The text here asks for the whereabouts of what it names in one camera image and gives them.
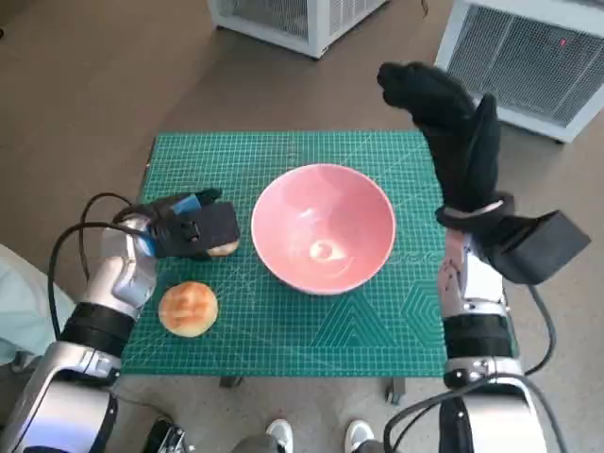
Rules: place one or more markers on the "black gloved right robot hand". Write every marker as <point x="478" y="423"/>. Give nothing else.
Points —
<point x="467" y="151"/>

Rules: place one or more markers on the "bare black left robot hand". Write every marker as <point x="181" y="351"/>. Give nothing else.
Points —
<point x="172" y="231"/>

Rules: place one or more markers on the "long striped toy bread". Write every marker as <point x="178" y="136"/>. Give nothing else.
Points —
<point x="224" y="249"/>

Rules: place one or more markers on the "round toy bread bun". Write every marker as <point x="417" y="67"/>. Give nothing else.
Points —
<point x="189" y="307"/>

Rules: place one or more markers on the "pink bowl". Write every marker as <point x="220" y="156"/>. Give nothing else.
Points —
<point x="302" y="198"/>

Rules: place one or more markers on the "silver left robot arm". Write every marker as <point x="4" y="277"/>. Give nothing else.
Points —
<point x="118" y="273"/>

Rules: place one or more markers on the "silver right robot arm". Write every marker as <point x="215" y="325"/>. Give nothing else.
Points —
<point x="476" y="340"/>

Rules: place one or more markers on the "large white mesh cabinet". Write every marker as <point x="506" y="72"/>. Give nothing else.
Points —
<point x="519" y="61"/>

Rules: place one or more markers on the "green cutting mat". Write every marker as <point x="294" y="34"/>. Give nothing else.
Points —
<point x="292" y="330"/>

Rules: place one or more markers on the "person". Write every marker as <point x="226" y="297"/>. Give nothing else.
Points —
<point x="19" y="307"/>

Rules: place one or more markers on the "small white mesh cabinet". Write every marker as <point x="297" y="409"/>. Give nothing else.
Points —
<point x="321" y="23"/>

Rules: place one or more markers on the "black shiny device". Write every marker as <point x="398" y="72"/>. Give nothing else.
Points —
<point x="162" y="436"/>

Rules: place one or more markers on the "person's white shoe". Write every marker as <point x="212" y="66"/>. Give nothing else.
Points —
<point x="358" y="434"/>
<point x="279" y="434"/>

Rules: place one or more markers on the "person's leg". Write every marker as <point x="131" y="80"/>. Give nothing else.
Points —
<point x="370" y="448"/>

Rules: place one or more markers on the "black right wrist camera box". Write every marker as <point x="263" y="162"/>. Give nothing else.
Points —
<point x="542" y="250"/>

